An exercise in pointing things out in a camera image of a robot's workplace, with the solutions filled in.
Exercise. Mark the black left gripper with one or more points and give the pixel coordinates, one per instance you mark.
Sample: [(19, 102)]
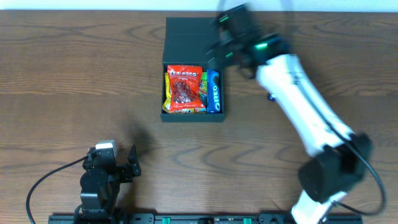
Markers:
[(125, 168)]

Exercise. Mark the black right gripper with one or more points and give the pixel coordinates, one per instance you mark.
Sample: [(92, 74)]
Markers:
[(222, 38)]

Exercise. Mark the dark green box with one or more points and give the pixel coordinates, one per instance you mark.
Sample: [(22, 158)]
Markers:
[(188, 41)]

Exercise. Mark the Dairy Milk chocolate bar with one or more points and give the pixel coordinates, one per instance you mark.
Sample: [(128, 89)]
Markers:
[(271, 98)]

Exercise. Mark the yellow snack bag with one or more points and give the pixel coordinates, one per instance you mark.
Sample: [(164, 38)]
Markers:
[(167, 103)]

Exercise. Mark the blue Oreo pack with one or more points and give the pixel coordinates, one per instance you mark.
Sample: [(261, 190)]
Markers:
[(213, 92)]

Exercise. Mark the red snack bag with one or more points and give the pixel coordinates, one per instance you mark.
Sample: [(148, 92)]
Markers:
[(184, 82)]

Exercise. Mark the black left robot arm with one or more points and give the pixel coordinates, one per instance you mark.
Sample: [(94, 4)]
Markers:
[(100, 184)]

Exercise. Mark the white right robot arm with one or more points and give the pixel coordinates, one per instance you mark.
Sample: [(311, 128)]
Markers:
[(338, 156)]

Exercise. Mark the Haribo gummy bag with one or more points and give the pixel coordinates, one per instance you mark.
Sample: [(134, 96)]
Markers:
[(203, 88)]

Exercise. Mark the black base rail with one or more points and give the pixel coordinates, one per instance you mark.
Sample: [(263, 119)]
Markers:
[(148, 218)]

